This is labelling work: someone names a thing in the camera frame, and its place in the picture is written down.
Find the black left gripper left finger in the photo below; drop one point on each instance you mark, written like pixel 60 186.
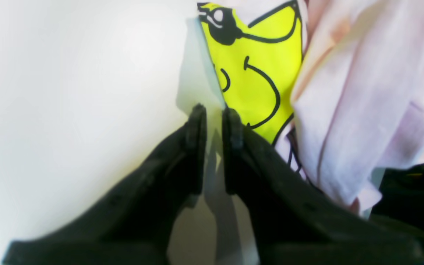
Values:
pixel 132 223

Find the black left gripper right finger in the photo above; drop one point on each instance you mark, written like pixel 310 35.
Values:
pixel 294 224

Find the pink T-shirt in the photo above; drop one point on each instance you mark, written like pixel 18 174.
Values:
pixel 360 95

